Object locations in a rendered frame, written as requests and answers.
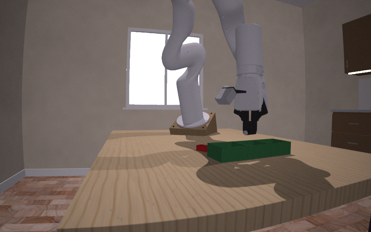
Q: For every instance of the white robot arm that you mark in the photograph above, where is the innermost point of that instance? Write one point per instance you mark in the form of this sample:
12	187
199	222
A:
244	40

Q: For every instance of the red nine-volt battery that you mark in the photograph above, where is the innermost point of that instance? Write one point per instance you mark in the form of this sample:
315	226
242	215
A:
201	147

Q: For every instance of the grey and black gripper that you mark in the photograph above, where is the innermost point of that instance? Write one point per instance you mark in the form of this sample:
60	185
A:
255	99

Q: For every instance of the green three-compartment bin rack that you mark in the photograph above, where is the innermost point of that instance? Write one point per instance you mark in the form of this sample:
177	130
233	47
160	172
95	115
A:
247	149

